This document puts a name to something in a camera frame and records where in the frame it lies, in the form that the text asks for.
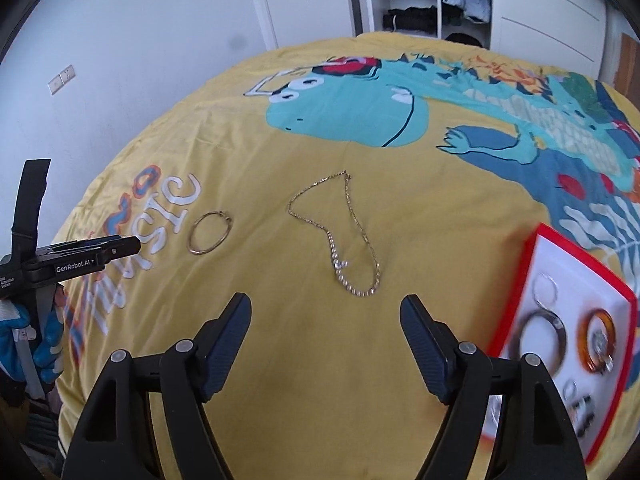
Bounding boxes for white door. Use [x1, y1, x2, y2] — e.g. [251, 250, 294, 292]
[256, 0, 362, 52]

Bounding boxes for white wall outlet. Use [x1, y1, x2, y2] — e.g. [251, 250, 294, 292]
[47, 64, 77, 96]

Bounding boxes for red jewelry tray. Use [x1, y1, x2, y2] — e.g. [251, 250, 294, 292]
[487, 222, 640, 465]

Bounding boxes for dark beaded bracelet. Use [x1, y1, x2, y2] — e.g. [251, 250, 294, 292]
[570, 396, 598, 441]

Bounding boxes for gold chain necklace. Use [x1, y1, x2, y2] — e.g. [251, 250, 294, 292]
[287, 170, 382, 300]

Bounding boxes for twisted silver hoop earring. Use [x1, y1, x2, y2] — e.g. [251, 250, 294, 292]
[588, 329, 612, 358]
[531, 274, 559, 308]

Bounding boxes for plain silver bangle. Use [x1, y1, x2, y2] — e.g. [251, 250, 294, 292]
[517, 309, 569, 377]

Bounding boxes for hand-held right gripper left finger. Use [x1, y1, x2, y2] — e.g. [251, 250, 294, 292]
[61, 292, 252, 480]

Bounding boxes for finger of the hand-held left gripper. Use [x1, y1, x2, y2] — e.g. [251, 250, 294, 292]
[37, 236, 142, 262]

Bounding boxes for black folded clothes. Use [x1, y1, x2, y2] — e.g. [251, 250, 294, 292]
[382, 6, 439, 36]

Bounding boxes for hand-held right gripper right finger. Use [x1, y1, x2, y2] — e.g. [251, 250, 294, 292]
[399, 294, 590, 480]

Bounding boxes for white wardrobe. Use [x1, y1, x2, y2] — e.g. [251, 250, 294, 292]
[360, 0, 608, 78]

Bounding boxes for orange bangle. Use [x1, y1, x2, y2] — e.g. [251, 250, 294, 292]
[577, 309, 626, 375]

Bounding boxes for thin gold bangle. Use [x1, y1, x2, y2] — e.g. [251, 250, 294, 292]
[187, 210, 233, 257]

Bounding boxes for person's left hand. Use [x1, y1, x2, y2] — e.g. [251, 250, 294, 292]
[0, 285, 67, 391]

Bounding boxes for yellow dinosaur print blanket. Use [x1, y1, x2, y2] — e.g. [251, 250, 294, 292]
[50, 30, 640, 480]

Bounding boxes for wooden board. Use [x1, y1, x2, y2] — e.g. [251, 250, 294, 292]
[612, 32, 640, 97]

